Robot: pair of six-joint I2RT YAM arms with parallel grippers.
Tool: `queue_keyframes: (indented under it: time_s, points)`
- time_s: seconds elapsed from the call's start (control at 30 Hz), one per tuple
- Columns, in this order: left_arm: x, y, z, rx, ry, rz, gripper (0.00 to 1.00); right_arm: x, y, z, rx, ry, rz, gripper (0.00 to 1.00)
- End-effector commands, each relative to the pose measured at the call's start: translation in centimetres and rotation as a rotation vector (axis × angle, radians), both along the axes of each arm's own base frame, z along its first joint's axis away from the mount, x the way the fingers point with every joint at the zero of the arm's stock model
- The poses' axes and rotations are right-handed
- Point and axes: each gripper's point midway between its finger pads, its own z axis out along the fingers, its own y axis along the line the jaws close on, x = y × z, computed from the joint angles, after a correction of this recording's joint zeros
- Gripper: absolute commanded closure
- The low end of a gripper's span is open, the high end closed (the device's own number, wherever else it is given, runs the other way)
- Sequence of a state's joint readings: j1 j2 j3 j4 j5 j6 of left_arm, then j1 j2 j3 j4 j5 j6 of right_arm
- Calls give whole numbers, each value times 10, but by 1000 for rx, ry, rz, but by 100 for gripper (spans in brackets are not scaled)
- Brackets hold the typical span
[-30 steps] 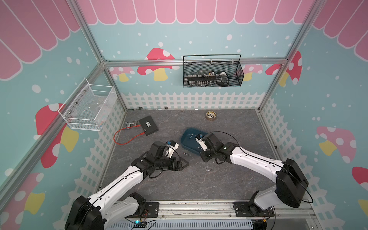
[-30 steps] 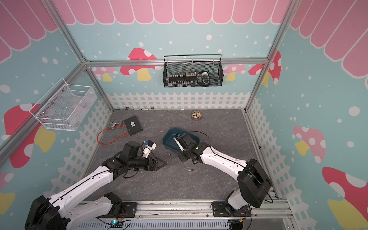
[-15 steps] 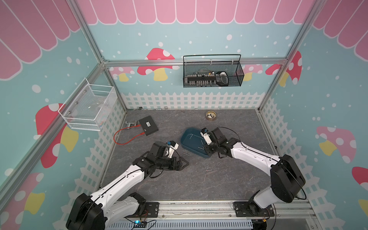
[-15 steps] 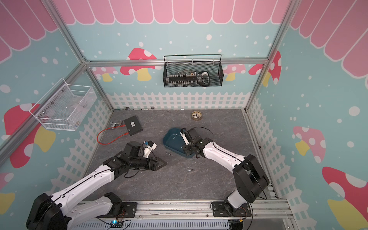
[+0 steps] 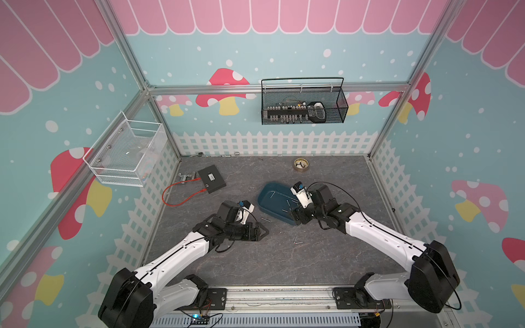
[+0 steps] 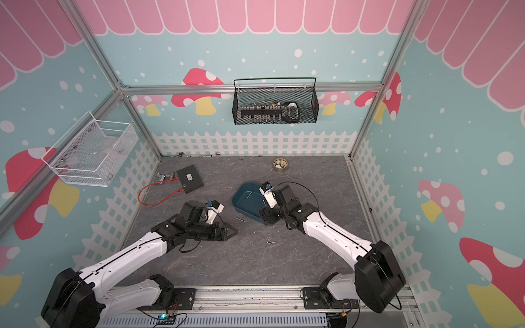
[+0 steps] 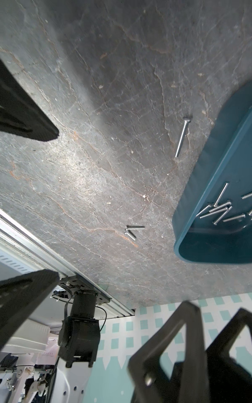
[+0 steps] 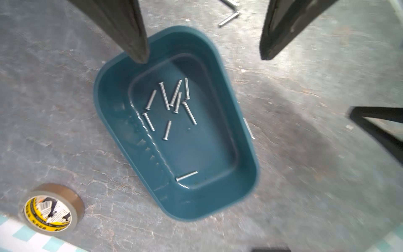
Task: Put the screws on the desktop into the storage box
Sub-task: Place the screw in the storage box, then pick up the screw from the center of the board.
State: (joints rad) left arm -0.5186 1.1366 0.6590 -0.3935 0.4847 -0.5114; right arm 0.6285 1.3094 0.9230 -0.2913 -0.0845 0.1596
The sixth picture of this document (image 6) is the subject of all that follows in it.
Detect small green circuit board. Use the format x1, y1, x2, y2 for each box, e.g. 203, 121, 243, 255
156, 314, 177, 325

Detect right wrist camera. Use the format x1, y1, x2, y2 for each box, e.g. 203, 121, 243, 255
259, 181, 277, 209

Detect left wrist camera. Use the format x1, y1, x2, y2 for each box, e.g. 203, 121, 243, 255
205, 200, 224, 225

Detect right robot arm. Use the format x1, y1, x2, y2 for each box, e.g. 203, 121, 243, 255
258, 182, 406, 313

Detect brown tape roll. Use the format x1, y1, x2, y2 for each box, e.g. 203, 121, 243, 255
272, 158, 289, 172

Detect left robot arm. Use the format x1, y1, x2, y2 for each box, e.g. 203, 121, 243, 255
41, 200, 238, 327

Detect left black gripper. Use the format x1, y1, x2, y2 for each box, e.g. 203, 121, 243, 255
188, 221, 238, 241

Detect white wire basket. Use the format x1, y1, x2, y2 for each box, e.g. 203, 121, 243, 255
41, 112, 139, 187

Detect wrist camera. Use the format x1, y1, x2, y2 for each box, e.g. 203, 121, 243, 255
259, 181, 277, 209
205, 200, 224, 225

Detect black power adapter box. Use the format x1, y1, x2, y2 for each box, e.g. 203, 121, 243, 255
176, 165, 204, 194

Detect silver metal bracket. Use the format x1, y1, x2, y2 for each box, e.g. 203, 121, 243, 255
157, 172, 178, 184

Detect black wire mesh basket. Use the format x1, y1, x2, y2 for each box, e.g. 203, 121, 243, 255
232, 77, 319, 125

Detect items in black basket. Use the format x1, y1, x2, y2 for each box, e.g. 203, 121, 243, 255
233, 102, 300, 124

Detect aluminium front rail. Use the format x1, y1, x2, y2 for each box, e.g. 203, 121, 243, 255
108, 284, 419, 317

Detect red cable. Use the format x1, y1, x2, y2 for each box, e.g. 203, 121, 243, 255
137, 177, 185, 207

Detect teal plastic storage box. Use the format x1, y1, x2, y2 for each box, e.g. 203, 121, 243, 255
232, 182, 267, 224

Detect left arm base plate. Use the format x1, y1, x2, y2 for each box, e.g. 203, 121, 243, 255
148, 288, 197, 311

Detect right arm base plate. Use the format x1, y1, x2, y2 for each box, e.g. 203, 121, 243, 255
299, 287, 359, 312

